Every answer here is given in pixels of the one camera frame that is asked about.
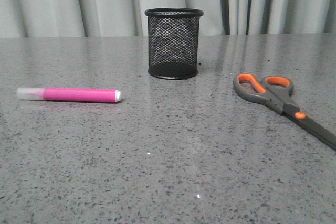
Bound pink highlighter pen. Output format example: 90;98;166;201
16;88;122;103

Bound grey orange scissors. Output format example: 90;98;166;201
233;73;335;150

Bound black mesh pen cup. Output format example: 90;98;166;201
145;8;204;80

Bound grey curtain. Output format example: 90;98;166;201
1;0;335;38

